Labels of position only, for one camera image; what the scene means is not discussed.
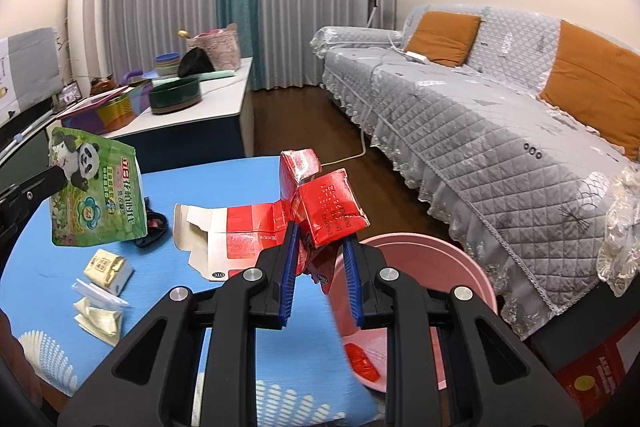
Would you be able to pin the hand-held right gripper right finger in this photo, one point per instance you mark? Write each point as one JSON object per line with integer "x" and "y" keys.
{"x": 352, "y": 282}

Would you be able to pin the clear plastic wrapper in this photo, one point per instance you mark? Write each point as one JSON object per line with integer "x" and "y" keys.
{"x": 100, "y": 293}

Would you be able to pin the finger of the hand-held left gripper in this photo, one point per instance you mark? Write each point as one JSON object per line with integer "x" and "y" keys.
{"x": 40, "y": 182}

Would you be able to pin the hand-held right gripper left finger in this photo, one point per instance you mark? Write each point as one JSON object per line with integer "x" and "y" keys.
{"x": 287, "y": 277}

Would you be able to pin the white floor stand with camera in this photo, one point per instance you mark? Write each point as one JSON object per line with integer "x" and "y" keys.
{"x": 374, "y": 2}

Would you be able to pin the white standing air conditioner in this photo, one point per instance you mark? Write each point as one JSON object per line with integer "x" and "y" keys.
{"x": 87, "y": 17}

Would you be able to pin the grey white cardboard box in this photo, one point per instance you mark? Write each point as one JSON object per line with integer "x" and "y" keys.
{"x": 30, "y": 67}

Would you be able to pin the black television screen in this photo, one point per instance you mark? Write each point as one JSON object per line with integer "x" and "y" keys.
{"x": 20, "y": 127}

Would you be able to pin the pink fabric basket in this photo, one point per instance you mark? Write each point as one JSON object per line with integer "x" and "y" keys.
{"x": 222, "y": 49}

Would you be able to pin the red cardboard box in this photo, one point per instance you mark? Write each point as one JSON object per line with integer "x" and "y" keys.
{"x": 595, "y": 377}

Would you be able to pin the colourful storage box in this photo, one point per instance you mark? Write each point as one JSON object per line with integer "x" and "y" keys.
{"x": 112, "y": 112}

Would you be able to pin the orange cushion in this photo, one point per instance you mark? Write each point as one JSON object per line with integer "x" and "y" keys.
{"x": 442, "y": 37}
{"x": 595, "y": 82}

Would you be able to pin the cream paper bag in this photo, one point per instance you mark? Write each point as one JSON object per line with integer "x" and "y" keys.
{"x": 100, "y": 322}

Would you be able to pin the small tablet screen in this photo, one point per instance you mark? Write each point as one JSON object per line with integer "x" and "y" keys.
{"x": 71, "y": 93}

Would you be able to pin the dark green round bowl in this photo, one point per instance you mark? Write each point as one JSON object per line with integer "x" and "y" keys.
{"x": 175, "y": 99}

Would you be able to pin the brown teapot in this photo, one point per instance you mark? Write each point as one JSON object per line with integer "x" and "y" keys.
{"x": 102, "y": 86}

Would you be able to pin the pink plastic basin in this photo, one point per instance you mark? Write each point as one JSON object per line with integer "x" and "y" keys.
{"x": 425, "y": 257}

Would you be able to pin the mint green board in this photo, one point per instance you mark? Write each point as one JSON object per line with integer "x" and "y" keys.
{"x": 220, "y": 75}

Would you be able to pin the small yellow toy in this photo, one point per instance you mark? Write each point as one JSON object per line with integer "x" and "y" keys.
{"x": 183, "y": 35}

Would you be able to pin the stack of pastel bowls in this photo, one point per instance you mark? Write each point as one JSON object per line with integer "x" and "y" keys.
{"x": 166, "y": 63}

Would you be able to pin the white top blue cabinet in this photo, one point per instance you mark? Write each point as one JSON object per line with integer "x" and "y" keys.
{"x": 220, "y": 107}

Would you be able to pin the small yellow packet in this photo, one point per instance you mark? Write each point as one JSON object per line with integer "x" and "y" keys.
{"x": 107, "y": 269}

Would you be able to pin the flattened red white carton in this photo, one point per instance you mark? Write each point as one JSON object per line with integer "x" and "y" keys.
{"x": 220, "y": 242}

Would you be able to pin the small black red clip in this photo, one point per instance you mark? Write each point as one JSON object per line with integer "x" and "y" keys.
{"x": 156, "y": 222}

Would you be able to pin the grey quilted sofa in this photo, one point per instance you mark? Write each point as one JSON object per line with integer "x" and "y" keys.
{"x": 475, "y": 147}

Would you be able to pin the white power strip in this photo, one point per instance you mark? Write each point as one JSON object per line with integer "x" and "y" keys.
{"x": 416, "y": 56}

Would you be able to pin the black hat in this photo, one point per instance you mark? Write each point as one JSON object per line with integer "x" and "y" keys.
{"x": 195, "y": 63}

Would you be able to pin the red plastic wrapper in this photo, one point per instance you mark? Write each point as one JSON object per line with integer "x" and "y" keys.
{"x": 362, "y": 362}

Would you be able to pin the green panda print bag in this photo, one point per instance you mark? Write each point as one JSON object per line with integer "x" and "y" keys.
{"x": 100, "y": 187}

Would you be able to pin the blue tablecloth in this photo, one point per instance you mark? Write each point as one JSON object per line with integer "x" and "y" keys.
{"x": 200, "y": 187}

